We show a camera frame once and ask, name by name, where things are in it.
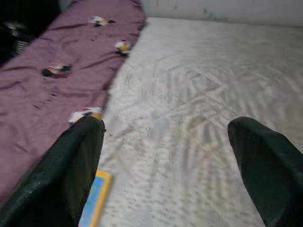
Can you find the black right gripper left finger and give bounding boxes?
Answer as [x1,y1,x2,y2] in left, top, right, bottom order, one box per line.
[0,115,106,227]

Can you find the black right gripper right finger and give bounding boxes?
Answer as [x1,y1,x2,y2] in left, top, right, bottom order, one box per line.
[227,115,303,227]

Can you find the colourful picture book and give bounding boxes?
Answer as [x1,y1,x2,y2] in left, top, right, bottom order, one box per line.
[79,169,114,227]

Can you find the purple duck print blanket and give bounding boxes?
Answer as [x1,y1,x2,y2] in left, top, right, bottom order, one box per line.
[0,0,147,206]

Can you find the white patterned mattress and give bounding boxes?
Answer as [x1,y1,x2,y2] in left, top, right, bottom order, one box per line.
[78,16,303,227]

